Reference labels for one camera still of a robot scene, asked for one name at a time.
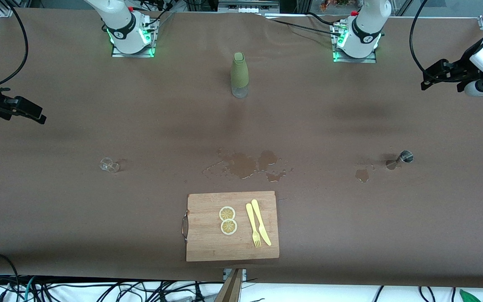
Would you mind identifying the steel jigger measuring cup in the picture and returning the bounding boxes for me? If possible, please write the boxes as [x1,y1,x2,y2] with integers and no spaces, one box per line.
[386,150,414,170]

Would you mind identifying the small clear glass cup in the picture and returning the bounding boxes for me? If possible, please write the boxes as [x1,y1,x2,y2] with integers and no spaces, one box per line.
[100,157,120,173]

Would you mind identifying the brown table cover sheet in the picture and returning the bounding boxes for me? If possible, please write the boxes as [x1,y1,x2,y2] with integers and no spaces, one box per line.
[0,8,483,288]

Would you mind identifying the green sleeved glass bottle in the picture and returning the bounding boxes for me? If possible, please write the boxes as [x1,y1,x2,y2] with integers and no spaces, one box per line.
[230,52,249,98]

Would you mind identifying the white power strip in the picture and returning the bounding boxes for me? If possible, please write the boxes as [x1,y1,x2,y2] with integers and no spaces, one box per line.
[218,0,280,13]

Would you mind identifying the wooden cutting board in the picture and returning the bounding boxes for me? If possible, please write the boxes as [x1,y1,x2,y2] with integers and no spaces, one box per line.
[182,191,280,263]

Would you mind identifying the yellow plastic knife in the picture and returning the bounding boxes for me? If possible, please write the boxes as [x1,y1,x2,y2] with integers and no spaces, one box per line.
[251,199,272,246]

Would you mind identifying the yellow plastic fork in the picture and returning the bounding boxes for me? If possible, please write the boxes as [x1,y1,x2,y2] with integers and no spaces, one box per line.
[246,203,262,248]

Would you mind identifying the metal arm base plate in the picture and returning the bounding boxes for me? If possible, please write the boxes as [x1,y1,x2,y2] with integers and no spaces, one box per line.
[332,23,377,63]
[112,19,157,58]

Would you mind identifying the thin black cable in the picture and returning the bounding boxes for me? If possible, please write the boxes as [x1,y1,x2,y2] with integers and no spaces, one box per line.
[267,12,343,37]

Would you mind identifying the teal cable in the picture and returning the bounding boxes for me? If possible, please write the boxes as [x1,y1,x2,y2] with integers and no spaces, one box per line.
[15,276,36,302]

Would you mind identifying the tangled black cables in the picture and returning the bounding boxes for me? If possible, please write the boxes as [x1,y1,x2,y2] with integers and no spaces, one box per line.
[36,280,208,302]

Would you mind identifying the wooden camera post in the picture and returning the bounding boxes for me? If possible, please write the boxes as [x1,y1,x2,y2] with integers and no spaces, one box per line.
[214,268,244,302]

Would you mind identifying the small metal bracket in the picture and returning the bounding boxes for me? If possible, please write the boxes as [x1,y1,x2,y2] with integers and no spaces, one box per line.
[223,268,247,281]

